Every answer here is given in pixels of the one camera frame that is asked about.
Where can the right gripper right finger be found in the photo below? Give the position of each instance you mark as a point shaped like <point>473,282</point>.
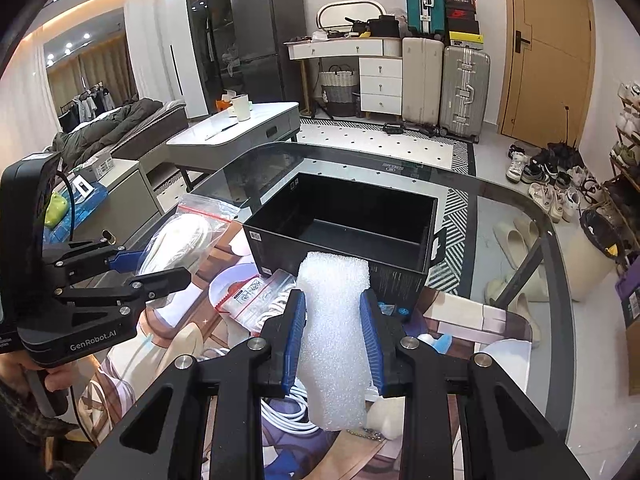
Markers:
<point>503,434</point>

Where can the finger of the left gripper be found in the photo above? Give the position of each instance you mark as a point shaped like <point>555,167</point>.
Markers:
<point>150,282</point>
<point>150,257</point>

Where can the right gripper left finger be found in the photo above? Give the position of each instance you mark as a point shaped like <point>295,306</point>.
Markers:
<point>206,408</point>

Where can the bagged striped adidas garment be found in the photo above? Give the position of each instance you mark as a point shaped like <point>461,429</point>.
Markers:
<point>186,239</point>

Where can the zip bag with white cable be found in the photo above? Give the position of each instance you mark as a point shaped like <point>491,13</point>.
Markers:
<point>256,300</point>

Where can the white foam block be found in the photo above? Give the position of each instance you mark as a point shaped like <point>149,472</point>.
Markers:
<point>333,364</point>

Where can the white plush toy blue ear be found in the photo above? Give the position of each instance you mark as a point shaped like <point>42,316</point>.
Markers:
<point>385,418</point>

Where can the person's left hand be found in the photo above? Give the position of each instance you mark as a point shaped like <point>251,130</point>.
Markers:
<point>14,366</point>

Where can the anime print table mat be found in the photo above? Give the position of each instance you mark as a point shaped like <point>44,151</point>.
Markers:
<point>203,419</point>

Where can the dark jacket on sofa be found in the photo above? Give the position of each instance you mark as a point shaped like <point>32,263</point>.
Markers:
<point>80,145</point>

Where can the brown cardboard box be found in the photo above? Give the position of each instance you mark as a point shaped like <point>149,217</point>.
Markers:
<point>633,353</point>

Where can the white coffee table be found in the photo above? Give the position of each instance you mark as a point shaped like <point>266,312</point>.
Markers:
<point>211,144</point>

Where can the purple bag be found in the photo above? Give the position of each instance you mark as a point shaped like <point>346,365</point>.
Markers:
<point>628,289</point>

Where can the beige slippers under table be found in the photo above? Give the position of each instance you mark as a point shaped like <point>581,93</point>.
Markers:
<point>516,239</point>

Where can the white mug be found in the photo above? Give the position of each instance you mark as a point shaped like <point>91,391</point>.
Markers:
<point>241,107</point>

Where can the black cardboard box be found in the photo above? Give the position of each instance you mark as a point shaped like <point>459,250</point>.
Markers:
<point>393,230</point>

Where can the wooden shoe rack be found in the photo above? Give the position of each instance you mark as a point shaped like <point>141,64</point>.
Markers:
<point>623,188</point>

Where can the black refrigerator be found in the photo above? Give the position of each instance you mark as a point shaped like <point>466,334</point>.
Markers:
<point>262,30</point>

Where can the woven laundry basket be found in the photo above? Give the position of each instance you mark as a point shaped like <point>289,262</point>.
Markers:
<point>339,85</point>

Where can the oval vanity mirror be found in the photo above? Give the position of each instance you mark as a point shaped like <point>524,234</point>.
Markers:
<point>339,16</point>

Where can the white dresser with drawers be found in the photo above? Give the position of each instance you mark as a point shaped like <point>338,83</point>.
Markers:
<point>379,68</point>

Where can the silver aluminium suitcase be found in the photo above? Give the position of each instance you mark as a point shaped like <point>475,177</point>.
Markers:
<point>465,81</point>

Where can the wooden door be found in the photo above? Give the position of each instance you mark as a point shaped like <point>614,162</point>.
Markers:
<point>548,77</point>

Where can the beige suitcase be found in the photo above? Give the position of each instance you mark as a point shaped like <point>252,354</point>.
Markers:
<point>421,80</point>

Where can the stacked shoe boxes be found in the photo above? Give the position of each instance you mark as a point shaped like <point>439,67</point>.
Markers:
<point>462,25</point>

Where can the teal suitcase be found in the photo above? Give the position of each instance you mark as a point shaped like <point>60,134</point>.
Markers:
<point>427,17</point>

